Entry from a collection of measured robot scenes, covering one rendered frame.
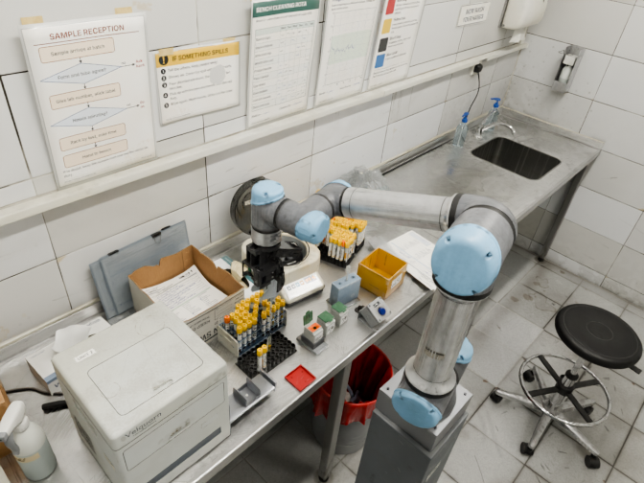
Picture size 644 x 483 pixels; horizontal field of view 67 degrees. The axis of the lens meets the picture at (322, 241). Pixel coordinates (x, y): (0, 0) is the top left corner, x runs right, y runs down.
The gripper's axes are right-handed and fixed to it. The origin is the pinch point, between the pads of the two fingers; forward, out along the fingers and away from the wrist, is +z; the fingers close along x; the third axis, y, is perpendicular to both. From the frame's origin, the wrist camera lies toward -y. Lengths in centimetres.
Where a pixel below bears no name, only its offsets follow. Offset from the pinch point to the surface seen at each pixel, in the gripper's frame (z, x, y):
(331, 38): -47, -48, -71
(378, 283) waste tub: 20, 5, -46
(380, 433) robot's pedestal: 33, 38, -9
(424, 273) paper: 25, 11, -69
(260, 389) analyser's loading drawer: 19.0, 11.0, 13.3
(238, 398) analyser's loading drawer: 21.6, 7.6, 18.2
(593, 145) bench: 25, 13, -253
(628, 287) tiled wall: 105, 68, -254
